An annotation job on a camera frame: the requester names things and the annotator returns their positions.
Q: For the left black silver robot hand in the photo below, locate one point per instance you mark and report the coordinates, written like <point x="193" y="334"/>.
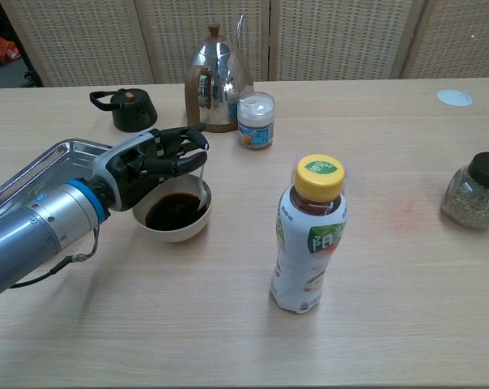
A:
<point x="123" y="170"/>

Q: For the white plastic spoon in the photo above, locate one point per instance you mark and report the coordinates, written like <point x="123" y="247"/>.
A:
<point x="202" y="178"/>

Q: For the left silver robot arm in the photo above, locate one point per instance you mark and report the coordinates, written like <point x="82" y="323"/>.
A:
<point x="34" y="235"/>

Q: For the white bowl with dark liquid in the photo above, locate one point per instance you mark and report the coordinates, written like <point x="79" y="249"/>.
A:
<point x="175" y="231"/>

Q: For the stainless steel rectangular tray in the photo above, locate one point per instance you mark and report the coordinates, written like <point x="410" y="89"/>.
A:
<point x="70" y="156"/>

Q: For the small black teapot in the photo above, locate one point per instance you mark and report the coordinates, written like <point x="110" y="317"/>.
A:
<point x="133" y="111"/>

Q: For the black tripod stand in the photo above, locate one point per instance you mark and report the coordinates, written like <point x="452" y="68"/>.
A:
<point x="33" y="79"/>

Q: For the small clear jar white lid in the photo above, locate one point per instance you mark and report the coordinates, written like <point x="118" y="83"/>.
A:
<point x="256" y="121"/>

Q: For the orange black object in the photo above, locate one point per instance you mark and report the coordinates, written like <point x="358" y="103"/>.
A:
<point x="3" y="46"/>

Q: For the tea bottle yellow cap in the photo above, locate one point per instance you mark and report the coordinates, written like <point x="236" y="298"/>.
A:
<point x="309" y="243"/>

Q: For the woven bamboo folding screen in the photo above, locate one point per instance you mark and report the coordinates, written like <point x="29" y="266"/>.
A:
<point x="329" y="36"/>

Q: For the glass herb jar black lid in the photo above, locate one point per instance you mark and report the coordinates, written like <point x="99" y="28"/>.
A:
<point x="471" y="198"/>

